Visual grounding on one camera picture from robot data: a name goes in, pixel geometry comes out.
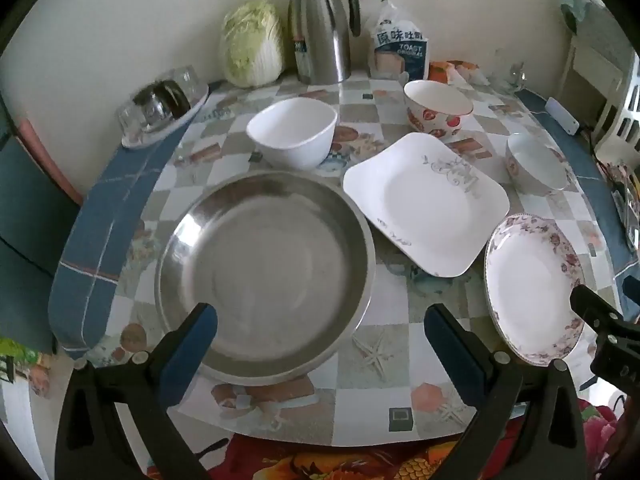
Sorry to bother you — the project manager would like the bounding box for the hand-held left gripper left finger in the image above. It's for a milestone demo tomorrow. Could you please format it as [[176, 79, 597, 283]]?
[[55, 302, 218, 480]]

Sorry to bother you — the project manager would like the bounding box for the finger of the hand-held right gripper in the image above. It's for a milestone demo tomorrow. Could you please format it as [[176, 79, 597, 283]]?
[[570, 285, 640, 398]]

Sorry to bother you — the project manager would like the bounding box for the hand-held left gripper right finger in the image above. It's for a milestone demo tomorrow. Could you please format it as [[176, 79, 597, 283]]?
[[424, 302, 588, 480]]

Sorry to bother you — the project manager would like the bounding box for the round plate with floral rim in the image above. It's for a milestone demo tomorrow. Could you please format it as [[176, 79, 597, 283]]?
[[484, 213, 587, 367]]

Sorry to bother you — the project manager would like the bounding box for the stainless steel basin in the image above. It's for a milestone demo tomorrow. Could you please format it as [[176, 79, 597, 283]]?
[[154, 170, 377, 387]]

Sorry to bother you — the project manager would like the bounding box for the white square plate grey print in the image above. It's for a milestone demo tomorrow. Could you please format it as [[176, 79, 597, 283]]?
[[342, 131, 511, 278]]

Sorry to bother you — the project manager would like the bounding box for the small white floral bowl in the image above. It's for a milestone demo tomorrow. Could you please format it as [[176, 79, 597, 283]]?
[[506, 132, 569, 195]]

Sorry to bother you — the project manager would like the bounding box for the white bowl with red print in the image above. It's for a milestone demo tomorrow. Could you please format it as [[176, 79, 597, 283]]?
[[403, 80, 474, 140]]

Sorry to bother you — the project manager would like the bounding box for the white square bowl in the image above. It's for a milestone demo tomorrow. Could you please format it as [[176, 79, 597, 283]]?
[[246, 97, 339, 172]]

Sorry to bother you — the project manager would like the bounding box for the checked tablecloth with blue border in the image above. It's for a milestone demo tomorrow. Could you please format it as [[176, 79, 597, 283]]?
[[47, 67, 640, 448]]

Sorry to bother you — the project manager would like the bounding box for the red patterned cloth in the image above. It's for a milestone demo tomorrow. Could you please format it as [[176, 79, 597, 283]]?
[[197, 400, 640, 480]]

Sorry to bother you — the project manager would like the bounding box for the colourful printed packet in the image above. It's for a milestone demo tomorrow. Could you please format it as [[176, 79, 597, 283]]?
[[0, 335, 56, 401]]

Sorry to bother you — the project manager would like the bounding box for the white plastic chair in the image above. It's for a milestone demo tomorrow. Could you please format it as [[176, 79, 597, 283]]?
[[592, 55, 640, 161]]

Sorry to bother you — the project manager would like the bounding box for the white power strip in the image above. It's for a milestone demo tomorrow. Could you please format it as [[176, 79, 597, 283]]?
[[544, 97, 581, 136]]

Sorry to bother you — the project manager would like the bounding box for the white oval tray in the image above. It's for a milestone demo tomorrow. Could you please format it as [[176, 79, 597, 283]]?
[[120, 82, 210, 150]]

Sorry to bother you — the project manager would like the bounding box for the clear glass mug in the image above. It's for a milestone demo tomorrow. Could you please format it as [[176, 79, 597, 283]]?
[[492, 49, 527, 92]]

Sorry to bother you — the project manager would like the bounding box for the glass teapot with dark lid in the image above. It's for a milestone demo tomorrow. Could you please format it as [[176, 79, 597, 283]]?
[[134, 79, 192, 128]]

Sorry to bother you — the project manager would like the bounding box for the teal cloth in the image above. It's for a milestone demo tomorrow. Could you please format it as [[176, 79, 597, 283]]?
[[560, 0, 608, 36]]

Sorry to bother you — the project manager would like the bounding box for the bag of sliced toast bread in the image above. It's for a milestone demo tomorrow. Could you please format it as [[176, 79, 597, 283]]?
[[361, 0, 432, 81]]

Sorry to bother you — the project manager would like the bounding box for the napa cabbage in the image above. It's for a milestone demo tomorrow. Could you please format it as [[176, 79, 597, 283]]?
[[220, 0, 285, 87]]

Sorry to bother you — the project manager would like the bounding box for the stainless steel thermos jug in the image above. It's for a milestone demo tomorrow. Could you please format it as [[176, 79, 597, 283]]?
[[287, 0, 362, 85]]

